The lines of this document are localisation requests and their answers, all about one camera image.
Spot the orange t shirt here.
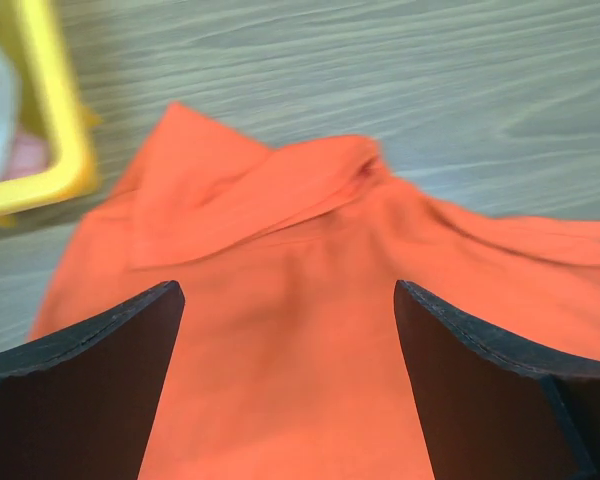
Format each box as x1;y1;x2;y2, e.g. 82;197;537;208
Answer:
31;103;600;479

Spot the pink t shirt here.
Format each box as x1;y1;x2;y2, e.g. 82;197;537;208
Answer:
2;129;49;180

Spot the yellow plastic bin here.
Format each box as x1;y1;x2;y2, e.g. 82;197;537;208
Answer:
0;1;100;227

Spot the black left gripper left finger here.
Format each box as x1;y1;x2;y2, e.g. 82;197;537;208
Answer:
0;281;185;480

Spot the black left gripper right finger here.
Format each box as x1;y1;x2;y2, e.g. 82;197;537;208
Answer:
394;281;600;480

